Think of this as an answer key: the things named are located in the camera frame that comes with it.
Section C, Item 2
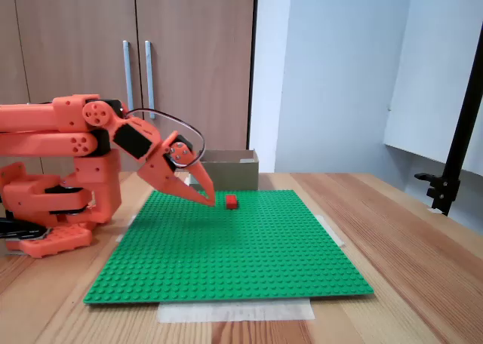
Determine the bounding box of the silver cabinet door handle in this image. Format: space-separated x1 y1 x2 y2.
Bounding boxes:
122 40 135 113
144 40 156 120

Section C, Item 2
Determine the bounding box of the black base clamp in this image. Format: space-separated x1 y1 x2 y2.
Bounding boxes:
0 217 52 242

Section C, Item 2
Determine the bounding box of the black camera stand with clamp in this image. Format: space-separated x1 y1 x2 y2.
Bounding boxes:
414 34 483 217

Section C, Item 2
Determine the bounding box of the wide masking tape strip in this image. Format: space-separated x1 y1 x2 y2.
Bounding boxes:
156 298 316 324

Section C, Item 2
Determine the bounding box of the green lego baseplate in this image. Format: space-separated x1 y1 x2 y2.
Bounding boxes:
83 189 375 306

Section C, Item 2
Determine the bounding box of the brown wooden cabinet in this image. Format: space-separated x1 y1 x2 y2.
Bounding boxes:
0 0 260 174

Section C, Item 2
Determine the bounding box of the white wall panel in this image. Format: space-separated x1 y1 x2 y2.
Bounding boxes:
383 0 483 177

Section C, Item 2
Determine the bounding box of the open cardboard box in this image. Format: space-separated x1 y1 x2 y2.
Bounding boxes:
188 149 260 191

